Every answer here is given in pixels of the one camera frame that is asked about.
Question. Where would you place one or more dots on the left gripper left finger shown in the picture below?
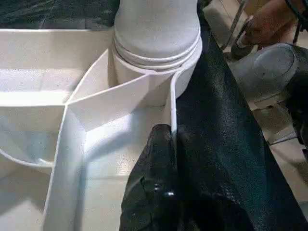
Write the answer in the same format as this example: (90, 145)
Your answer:
(151, 192)

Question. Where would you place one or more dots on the white plastic table top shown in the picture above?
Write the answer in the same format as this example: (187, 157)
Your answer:
(72, 120)

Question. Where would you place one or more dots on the grey metal stand leg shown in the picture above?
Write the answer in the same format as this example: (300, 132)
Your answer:
(238, 24)

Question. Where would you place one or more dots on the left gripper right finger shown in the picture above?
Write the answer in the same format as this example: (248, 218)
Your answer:
(207, 197)

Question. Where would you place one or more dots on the white plastic table leg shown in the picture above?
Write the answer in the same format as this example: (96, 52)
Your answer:
(156, 24)

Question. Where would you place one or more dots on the black work mat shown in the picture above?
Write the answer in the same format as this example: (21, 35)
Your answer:
(216, 144)

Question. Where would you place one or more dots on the tan rounded object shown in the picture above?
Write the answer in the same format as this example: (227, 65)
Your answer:
(269, 24)

